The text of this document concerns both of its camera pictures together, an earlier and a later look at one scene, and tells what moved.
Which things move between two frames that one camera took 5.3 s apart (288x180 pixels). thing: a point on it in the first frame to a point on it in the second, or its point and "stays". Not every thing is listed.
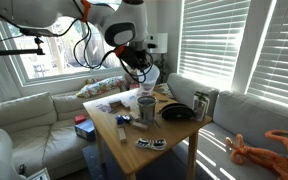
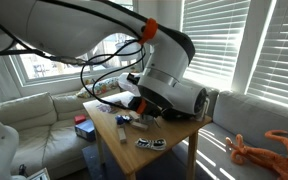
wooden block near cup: [140, 125] stays
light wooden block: [122, 135] stays
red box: [79, 118] stays
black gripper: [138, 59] to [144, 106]
